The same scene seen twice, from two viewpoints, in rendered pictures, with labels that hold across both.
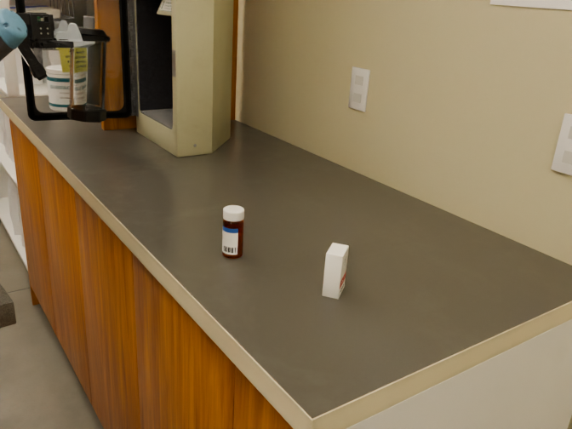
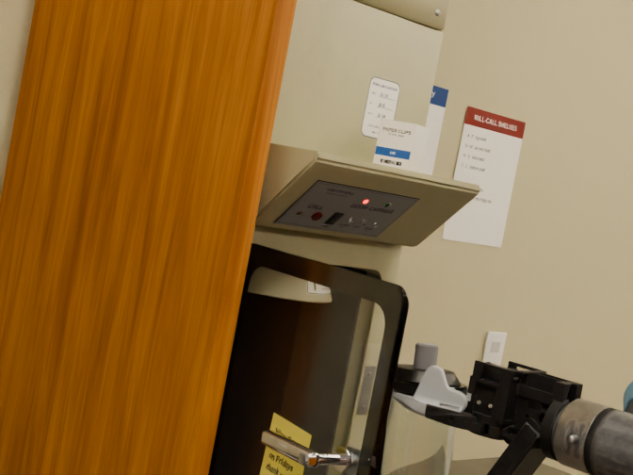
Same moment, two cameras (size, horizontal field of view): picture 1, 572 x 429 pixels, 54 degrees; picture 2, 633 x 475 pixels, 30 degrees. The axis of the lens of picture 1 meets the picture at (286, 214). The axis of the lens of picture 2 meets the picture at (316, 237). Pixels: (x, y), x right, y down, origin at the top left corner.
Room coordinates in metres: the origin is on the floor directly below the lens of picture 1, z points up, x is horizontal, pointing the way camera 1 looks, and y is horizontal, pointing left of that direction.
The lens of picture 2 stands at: (1.96, 1.93, 1.48)
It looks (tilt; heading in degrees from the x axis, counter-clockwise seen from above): 3 degrees down; 260
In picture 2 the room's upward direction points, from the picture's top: 11 degrees clockwise
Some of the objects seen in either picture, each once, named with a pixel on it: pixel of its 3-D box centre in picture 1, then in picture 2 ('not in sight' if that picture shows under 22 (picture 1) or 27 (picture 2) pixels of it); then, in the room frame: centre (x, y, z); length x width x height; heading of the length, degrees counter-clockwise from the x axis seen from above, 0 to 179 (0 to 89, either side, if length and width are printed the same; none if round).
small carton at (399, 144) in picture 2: not in sight; (401, 146); (1.60, 0.43, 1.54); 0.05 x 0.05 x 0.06; 55
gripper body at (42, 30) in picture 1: (28, 31); (524, 408); (1.46, 0.67, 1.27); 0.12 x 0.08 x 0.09; 126
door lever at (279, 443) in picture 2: not in sight; (303, 449); (1.71, 0.73, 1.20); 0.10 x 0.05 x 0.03; 116
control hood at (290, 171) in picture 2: not in sight; (365, 203); (1.64, 0.46, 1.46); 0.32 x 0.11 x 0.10; 36
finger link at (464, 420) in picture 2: not in sight; (463, 417); (1.52, 0.65, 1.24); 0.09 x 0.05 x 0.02; 149
